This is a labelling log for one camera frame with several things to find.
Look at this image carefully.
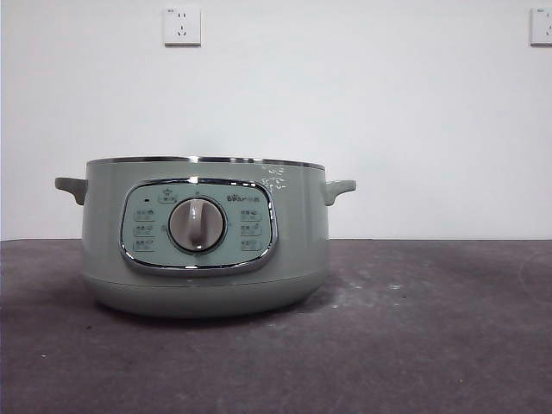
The white wall socket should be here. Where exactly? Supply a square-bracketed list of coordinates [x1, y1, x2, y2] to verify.
[162, 5, 203, 48]
[530, 7, 552, 47]

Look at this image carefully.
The pale green electric cooking pot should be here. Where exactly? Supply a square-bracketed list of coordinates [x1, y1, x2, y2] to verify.
[53, 157, 357, 320]

